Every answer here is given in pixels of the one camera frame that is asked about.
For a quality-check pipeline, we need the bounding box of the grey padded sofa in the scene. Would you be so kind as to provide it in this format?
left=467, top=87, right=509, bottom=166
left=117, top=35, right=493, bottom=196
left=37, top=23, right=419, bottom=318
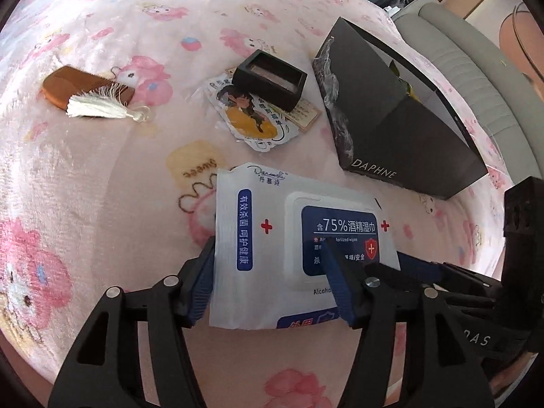
left=393, top=2, right=544, bottom=192

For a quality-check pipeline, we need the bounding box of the cartoon figure sticker packet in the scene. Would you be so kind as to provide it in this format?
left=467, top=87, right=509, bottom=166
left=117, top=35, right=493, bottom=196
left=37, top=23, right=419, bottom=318
left=207, top=68, right=298, bottom=154

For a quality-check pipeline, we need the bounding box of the thin black cable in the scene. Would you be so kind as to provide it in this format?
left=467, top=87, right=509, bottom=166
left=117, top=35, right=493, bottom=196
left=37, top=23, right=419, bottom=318
left=511, top=2, right=544, bottom=69

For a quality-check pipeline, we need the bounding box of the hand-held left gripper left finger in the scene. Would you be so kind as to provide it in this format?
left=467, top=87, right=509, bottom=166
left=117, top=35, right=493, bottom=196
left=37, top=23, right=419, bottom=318
left=48, top=235, right=217, bottom=408

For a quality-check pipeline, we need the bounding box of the white wet wipes pack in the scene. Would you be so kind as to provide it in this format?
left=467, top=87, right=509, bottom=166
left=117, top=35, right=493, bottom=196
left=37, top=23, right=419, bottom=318
left=208, top=162, right=402, bottom=331

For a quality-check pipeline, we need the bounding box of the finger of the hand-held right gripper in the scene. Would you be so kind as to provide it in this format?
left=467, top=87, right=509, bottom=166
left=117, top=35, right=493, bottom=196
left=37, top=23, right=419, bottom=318
left=432, top=283, right=506, bottom=321
left=396, top=252, right=504, bottom=296

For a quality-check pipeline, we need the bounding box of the black square frame box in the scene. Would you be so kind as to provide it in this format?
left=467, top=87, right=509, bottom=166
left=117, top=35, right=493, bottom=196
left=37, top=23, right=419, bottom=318
left=232, top=49, right=308, bottom=112

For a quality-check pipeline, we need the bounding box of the pink round rug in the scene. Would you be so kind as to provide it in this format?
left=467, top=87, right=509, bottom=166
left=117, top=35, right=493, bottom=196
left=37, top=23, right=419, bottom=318
left=497, top=2, right=544, bottom=94

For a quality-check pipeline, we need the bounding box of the wooden comb with white tassel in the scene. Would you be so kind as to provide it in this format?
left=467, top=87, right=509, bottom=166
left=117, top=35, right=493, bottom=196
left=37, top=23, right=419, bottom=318
left=41, top=66, right=151, bottom=124

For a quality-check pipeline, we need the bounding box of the pink cartoon printed blanket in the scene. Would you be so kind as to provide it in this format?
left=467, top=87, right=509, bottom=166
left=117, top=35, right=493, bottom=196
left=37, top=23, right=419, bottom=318
left=0, top=0, right=517, bottom=408

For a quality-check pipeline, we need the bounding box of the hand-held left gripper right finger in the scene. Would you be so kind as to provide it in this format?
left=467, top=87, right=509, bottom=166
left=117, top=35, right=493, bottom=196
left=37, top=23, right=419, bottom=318
left=321, top=244, right=499, bottom=408

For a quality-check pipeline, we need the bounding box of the large black cardboard box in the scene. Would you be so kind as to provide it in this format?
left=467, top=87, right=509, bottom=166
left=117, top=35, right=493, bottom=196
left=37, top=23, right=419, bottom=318
left=312, top=17, right=489, bottom=200

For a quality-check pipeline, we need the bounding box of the small brown card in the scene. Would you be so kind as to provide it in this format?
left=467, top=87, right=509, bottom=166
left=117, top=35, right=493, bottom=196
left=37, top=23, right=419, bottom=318
left=289, top=98, right=320, bottom=130

